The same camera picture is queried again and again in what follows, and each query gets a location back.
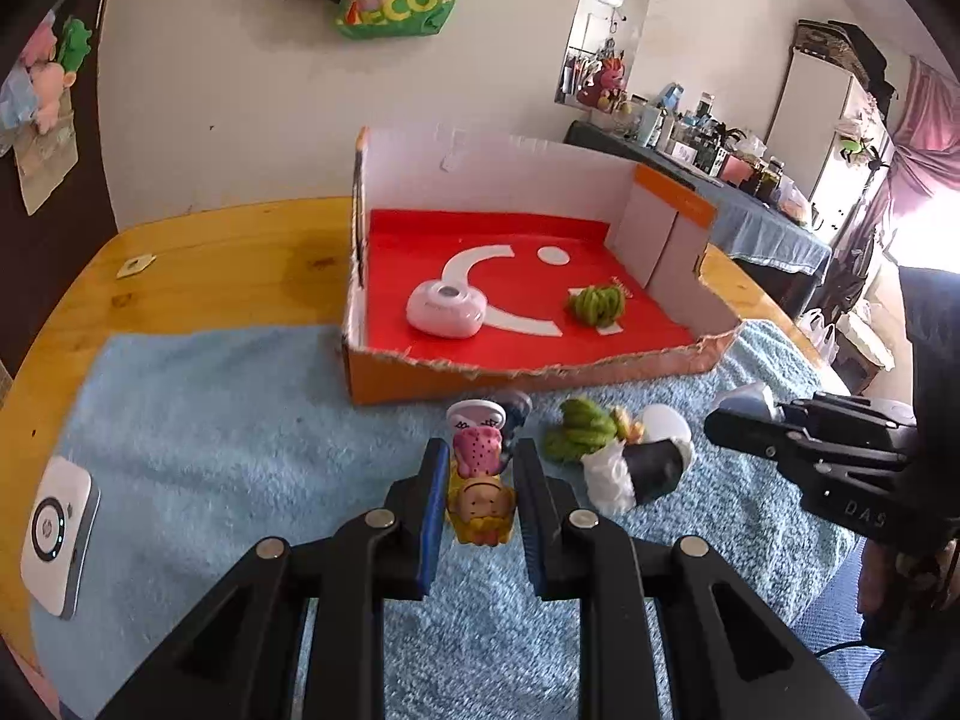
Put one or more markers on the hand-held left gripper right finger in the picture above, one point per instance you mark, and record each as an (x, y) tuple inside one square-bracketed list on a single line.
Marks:
[(531, 525)]

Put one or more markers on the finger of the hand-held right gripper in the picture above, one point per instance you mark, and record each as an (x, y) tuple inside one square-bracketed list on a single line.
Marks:
[(750, 435), (847, 411)]

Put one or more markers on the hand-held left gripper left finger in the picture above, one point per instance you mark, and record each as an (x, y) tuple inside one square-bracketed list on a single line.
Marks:
[(431, 525)]

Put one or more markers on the round white container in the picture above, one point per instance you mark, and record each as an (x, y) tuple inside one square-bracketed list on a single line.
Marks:
[(742, 399)]

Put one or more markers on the pink and yellow girl figurine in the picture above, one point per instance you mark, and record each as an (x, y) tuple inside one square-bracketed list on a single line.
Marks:
[(484, 510)]

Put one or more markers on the black and white sushi toy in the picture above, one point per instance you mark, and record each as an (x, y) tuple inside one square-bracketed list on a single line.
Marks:
[(652, 469)]

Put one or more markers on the blue policeman figurine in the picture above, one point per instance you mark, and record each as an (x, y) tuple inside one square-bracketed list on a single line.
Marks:
[(517, 416)]

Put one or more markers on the cardboard box with red bottom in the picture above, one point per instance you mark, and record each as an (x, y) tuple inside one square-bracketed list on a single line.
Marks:
[(480, 165)]

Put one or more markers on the white plastic bags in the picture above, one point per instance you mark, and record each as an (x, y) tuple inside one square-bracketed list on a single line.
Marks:
[(840, 337)]

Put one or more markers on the green toy banana bunch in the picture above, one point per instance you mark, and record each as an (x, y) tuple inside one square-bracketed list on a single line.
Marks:
[(596, 305), (581, 431)]

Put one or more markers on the cloth-covered side table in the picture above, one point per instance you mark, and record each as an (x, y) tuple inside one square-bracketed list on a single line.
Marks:
[(757, 225)]

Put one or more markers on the white round device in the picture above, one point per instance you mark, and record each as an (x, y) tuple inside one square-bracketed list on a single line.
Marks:
[(446, 309)]

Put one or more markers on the light blue fluffy blanket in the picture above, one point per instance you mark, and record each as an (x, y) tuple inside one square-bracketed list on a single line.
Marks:
[(225, 427)]

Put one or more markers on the white refrigerator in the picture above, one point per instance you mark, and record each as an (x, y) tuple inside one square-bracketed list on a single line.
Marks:
[(810, 127)]

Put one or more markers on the pink curtain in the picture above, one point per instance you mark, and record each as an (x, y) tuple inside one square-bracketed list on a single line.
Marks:
[(926, 135)]

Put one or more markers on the clutter of bottles and jars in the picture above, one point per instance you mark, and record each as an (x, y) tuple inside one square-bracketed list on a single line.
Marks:
[(705, 142)]

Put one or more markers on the dark bag on refrigerator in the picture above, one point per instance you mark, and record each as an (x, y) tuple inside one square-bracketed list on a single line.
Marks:
[(840, 45)]

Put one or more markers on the white pocket photo printer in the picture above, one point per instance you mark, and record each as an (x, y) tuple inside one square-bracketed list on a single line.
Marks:
[(56, 532)]

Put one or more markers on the pink dragon plush toy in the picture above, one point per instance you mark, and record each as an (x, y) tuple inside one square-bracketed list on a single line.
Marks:
[(604, 82)]

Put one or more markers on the small paper tag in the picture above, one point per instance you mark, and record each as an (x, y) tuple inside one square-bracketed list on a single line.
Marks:
[(133, 266)]

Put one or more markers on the dark brown door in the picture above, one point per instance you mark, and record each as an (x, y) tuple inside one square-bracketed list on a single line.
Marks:
[(45, 277)]

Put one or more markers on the blue plush toy in bag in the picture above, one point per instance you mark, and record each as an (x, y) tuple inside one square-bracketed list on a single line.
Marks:
[(16, 101)]

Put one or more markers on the green plush toy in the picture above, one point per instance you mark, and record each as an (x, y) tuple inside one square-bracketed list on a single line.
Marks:
[(73, 45)]

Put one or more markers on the wall mirror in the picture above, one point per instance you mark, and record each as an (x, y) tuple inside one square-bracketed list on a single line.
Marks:
[(611, 15)]

